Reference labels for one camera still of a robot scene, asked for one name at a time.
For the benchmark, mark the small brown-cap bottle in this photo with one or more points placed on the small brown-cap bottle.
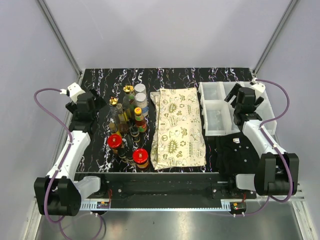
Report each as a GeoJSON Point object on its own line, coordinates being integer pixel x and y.
{"type": "Point", "coordinates": [113, 129]}

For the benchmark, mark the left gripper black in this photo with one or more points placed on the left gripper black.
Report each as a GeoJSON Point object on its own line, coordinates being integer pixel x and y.
{"type": "Point", "coordinates": [99, 103]}

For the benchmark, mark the blue-label spice jar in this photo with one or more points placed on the blue-label spice jar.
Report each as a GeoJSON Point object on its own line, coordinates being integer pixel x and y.
{"type": "Point", "coordinates": [141, 101]}

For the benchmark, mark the red-lid chili jar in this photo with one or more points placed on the red-lid chili jar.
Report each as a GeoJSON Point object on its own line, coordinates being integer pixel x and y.
{"type": "Point", "coordinates": [141, 158]}
{"type": "Point", "coordinates": [115, 142]}

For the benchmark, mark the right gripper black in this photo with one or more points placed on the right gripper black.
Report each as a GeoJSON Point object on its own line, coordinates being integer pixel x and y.
{"type": "Point", "coordinates": [234, 92]}

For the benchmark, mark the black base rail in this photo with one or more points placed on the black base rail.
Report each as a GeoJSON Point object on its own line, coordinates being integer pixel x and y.
{"type": "Point", "coordinates": [168, 191]}

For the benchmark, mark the white compartment organizer bin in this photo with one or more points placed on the white compartment organizer bin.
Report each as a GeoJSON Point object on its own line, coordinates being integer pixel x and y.
{"type": "Point", "coordinates": [218, 114]}

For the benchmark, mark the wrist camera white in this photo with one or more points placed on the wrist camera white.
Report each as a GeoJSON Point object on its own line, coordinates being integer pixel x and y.
{"type": "Point", "coordinates": [72, 91]}
{"type": "Point", "coordinates": [257, 86]}

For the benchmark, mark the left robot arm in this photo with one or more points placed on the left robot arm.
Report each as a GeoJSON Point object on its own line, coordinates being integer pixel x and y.
{"type": "Point", "coordinates": [57, 193]}

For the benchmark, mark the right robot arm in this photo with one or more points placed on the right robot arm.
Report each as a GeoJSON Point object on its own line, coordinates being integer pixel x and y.
{"type": "Point", "coordinates": [277, 170]}

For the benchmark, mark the grey-lid spice jar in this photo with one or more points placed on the grey-lid spice jar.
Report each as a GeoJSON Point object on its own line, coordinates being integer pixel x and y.
{"type": "Point", "coordinates": [140, 88]}

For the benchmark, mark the gold-top glass oil bottle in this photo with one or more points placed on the gold-top glass oil bottle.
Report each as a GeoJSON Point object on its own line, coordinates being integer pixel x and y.
{"type": "Point", "coordinates": [129, 101]}

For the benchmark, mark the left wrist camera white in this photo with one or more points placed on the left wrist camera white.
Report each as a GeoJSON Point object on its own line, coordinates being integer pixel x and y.
{"type": "Point", "coordinates": [72, 91]}

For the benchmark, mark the black folded shirt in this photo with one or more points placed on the black folded shirt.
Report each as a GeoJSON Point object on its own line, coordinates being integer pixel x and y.
{"type": "Point", "coordinates": [234, 154]}

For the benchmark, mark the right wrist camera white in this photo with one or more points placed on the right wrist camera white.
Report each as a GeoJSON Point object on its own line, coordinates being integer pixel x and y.
{"type": "Point", "coordinates": [257, 86]}

